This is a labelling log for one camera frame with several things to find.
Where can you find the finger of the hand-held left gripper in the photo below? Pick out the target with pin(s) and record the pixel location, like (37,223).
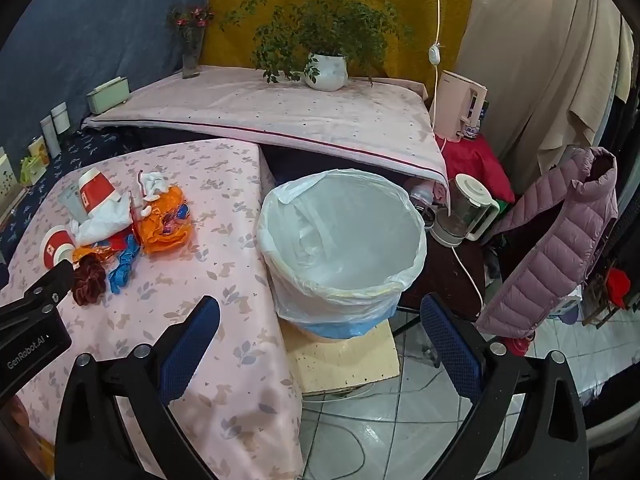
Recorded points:
(47,292)

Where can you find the pale green box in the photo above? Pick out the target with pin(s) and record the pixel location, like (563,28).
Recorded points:
(107,97)

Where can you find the blue bin with white liner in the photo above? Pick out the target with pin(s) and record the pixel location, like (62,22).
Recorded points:
(345,240)

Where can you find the red paper cup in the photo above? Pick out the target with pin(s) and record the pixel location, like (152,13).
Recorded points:
(97,192)

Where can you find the navy floral cloth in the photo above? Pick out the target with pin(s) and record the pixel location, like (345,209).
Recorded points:
(95,145)

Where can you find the beige curtain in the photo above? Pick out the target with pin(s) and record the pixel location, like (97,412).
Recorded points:
(540,60)

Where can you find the pink electric kettle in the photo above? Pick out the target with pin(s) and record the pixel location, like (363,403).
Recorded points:
(452,105)

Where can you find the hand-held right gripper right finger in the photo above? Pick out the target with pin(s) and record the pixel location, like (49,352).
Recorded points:
(450,350)

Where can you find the small yellow box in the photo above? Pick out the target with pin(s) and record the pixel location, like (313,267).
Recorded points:
(37,149)

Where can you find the blue backdrop cloth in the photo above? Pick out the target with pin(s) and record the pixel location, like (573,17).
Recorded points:
(100,35)

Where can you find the metal thermos cup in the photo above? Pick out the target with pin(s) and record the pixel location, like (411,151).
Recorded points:
(429,216)

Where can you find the green potted plant white pot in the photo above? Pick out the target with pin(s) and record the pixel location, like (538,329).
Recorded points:
(327,70)

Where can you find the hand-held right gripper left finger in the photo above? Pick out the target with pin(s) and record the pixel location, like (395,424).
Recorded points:
(192,350)

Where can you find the red paper bowl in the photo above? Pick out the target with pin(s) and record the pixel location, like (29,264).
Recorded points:
(55,247)

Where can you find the white glass blender jug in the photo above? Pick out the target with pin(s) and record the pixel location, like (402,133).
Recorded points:
(465,210)

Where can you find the red cloth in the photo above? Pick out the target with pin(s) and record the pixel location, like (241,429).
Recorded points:
(475,165)

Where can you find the orange plastic bag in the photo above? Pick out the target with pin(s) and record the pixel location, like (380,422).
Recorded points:
(160,235)

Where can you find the blue plastic wrapper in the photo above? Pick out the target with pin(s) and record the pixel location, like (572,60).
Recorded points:
(120,272)

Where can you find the dark brown side table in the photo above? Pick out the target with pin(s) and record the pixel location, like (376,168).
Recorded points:
(445,275)

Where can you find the pink white folded cloth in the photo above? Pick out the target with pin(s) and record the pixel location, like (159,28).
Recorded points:
(430,192)

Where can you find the pink blanket with red stripe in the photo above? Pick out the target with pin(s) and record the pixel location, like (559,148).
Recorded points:
(300,110)

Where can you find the pink puffer jacket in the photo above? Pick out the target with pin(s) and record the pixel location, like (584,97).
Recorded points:
(555,260)

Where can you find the dark red scrunchie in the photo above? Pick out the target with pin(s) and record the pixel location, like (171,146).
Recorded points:
(90,282)

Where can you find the glass vase with pink flowers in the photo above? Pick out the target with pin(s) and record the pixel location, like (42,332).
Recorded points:
(191,55)

